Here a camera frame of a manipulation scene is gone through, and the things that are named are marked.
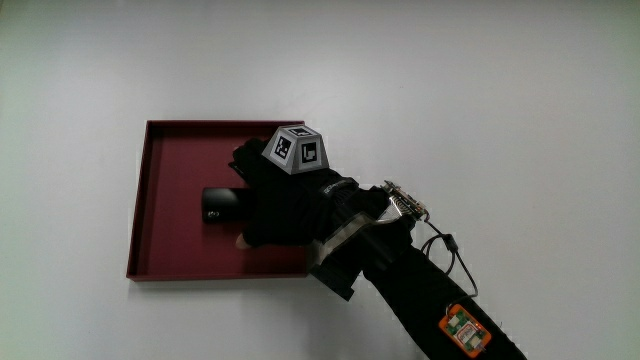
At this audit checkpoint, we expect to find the orange circuit module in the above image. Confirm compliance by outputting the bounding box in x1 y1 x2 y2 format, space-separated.
438 304 493 359

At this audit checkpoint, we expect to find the black cable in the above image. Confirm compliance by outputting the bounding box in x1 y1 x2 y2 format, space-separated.
418 218 480 301

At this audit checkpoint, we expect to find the dark red square plate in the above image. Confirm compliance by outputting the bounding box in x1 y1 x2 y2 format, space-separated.
126 119 310 282

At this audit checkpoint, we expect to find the wrist circuit board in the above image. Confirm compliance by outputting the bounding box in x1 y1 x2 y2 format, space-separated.
379 179 431 223

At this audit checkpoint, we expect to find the person's right hand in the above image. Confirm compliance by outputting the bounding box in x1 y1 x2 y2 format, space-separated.
228 123 362 251

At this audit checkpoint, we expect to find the black stapler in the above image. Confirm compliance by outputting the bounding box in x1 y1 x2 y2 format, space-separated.
201 186 259 225

